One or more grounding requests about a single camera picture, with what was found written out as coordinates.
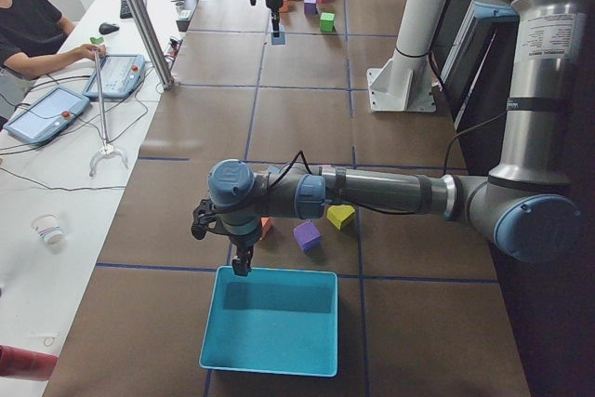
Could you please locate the light blue foam block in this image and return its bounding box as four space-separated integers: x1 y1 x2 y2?
271 30 285 46

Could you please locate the person's right hand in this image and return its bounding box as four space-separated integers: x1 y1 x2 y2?
73 44 106 60

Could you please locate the orange foam block far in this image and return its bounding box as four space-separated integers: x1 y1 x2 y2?
279 0 289 13

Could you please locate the orange foam block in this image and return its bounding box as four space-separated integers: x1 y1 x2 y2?
260 217 273 240
279 0 289 13

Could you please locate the orange foam block near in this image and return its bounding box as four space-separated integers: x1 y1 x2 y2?
260 217 273 240

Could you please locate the purple foam block far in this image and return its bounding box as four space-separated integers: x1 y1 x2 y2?
303 0 318 16

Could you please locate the purple foam block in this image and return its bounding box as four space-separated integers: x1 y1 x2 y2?
303 0 318 16
293 220 322 252

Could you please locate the green foam block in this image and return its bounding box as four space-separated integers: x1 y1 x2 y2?
319 12 336 33

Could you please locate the purple foam block near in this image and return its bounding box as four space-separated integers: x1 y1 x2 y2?
293 220 322 252

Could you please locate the teal plastic bin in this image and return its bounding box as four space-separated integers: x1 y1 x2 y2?
199 266 338 377

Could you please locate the blue foam block near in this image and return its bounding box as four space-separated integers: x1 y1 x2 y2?
267 165 281 174

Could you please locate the yellow foam block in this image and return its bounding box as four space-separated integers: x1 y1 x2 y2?
326 205 355 231

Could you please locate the teach pendant far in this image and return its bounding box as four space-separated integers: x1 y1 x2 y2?
99 54 145 102

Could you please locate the teach pendant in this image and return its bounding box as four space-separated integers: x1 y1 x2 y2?
4 86 90 145
99 54 145 102

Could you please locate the metal reacher grabber tool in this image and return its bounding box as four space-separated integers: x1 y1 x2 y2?
89 46 128 178

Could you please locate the black computer mouse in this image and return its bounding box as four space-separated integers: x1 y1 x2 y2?
99 22 120 35

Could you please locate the paper cup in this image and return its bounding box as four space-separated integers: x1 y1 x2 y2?
31 214 64 245

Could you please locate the teach pendant near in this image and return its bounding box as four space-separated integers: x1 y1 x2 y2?
4 86 90 145

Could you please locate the red bottle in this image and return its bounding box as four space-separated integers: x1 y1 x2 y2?
1 345 59 381

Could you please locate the seated person in black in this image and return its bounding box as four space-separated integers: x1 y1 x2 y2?
0 0 109 134

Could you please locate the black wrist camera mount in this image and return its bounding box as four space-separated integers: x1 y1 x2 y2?
191 198 220 240

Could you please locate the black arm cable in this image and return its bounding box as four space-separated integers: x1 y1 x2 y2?
259 106 510 217

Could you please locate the aluminium frame post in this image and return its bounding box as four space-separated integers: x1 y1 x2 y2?
126 0 174 90

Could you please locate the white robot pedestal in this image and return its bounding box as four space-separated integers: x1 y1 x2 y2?
366 0 446 112

